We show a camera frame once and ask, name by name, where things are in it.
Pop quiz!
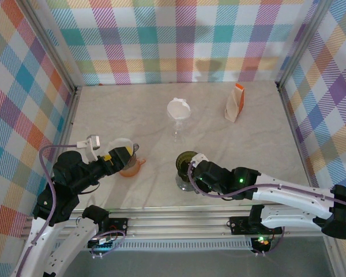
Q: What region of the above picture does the white paper coffee filter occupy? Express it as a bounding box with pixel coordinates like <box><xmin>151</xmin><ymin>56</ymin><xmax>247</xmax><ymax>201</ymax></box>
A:
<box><xmin>166</xmin><ymin>97</ymin><xmax>191</xmax><ymax>121</ymax></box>
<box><xmin>108</xmin><ymin>138</ymin><xmax>135</xmax><ymax>157</ymax></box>

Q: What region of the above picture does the orange coffee filter pack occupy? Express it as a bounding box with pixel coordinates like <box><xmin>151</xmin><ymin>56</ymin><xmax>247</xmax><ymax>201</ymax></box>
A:
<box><xmin>224</xmin><ymin>83</ymin><xmax>245</xmax><ymax>123</ymax></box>

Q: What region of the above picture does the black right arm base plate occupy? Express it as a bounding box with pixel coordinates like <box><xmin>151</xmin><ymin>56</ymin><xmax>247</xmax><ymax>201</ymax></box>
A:
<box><xmin>229</xmin><ymin>215</ymin><xmax>283</xmax><ymax>235</ymax></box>

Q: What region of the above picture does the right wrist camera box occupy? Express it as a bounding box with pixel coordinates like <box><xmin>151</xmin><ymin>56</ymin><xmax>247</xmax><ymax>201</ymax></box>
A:
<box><xmin>189</xmin><ymin>154</ymin><xmax>206</xmax><ymax>169</ymax></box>

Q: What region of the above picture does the aluminium frame post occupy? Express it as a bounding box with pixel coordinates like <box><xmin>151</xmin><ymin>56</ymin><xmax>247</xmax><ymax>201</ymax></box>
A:
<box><xmin>17</xmin><ymin>0</ymin><xmax>82</xmax><ymax>93</ymax></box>
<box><xmin>275</xmin><ymin>0</ymin><xmax>335</xmax><ymax>90</ymax></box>

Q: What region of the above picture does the left green circuit board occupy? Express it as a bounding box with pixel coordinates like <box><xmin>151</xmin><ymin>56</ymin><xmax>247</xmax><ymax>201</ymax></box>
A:
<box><xmin>88</xmin><ymin>238</ymin><xmax>116</xmax><ymax>252</ymax></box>

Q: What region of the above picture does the grey glass coffee server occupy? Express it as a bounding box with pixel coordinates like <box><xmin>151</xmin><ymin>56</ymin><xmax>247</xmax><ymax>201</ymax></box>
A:
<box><xmin>175</xmin><ymin>173</ymin><xmax>201</xmax><ymax>192</ymax></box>

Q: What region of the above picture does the dark green coffee dripper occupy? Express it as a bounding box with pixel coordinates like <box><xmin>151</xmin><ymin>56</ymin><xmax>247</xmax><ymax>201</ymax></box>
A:
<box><xmin>175</xmin><ymin>150</ymin><xmax>201</xmax><ymax>182</ymax></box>

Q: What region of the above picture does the orange coffee server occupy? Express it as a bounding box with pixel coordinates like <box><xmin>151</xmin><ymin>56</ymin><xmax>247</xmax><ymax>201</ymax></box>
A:
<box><xmin>118</xmin><ymin>158</ymin><xmax>147</xmax><ymax>177</ymax></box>

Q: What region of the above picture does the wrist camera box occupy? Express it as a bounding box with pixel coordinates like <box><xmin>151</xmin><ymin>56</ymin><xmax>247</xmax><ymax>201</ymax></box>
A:
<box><xmin>189</xmin><ymin>154</ymin><xmax>206</xmax><ymax>169</ymax></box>
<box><xmin>76</xmin><ymin>134</ymin><xmax>101</xmax><ymax>162</ymax></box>

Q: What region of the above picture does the slotted grey cable duct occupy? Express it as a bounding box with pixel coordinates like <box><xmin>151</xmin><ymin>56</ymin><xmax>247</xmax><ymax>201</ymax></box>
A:
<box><xmin>72</xmin><ymin>241</ymin><xmax>253</xmax><ymax>252</ymax></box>

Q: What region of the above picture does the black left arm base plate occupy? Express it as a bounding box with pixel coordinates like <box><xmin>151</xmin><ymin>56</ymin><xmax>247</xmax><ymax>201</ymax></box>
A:
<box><xmin>99</xmin><ymin>218</ymin><xmax>129</xmax><ymax>237</ymax></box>

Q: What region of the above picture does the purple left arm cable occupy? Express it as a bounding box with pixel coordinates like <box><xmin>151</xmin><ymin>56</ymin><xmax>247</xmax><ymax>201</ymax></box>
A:
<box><xmin>17</xmin><ymin>144</ymin><xmax>126</xmax><ymax>277</ymax></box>

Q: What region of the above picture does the clear glass coffee server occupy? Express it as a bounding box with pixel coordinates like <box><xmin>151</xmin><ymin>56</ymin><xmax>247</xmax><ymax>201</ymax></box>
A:
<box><xmin>171</xmin><ymin>118</ymin><xmax>187</xmax><ymax>144</ymax></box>

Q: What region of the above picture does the right circuit board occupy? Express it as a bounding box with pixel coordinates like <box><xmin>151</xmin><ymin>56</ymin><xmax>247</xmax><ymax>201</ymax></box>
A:
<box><xmin>252</xmin><ymin>236</ymin><xmax>270</xmax><ymax>248</ymax></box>

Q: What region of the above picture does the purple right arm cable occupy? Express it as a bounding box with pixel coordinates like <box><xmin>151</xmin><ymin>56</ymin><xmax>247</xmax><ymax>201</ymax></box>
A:
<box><xmin>189</xmin><ymin>161</ymin><xmax>346</xmax><ymax>256</ymax></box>

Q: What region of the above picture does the aluminium side rail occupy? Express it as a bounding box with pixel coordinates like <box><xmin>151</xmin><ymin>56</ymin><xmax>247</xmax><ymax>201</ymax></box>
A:
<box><xmin>276</xmin><ymin>82</ymin><xmax>321</xmax><ymax>213</ymax></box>
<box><xmin>50</xmin><ymin>86</ymin><xmax>82</xmax><ymax>204</ymax></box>

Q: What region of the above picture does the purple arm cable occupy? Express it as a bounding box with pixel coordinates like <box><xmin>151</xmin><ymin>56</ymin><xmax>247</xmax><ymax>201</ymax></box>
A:
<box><xmin>17</xmin><ymin>144</ymin><xmax>126</xmax><ymax>277</ymax></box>
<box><xmin>189</xmin><ymin>161</ymin><xmax>346</xmax><ymax>256</ymax></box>

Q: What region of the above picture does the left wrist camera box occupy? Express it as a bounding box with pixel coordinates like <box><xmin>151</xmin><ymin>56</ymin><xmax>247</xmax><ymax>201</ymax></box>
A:
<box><xmin>76</xmin><ymin>134</ymin><xmax>101</xmax><ymax>162</ymax></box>

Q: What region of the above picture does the aluminium mounting rail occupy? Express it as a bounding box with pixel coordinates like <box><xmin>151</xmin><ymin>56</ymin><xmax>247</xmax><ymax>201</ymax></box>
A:
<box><xmin>20</xmin><ymin>203</ymin><xmax>340</xmax><ymax>243</ymax></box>

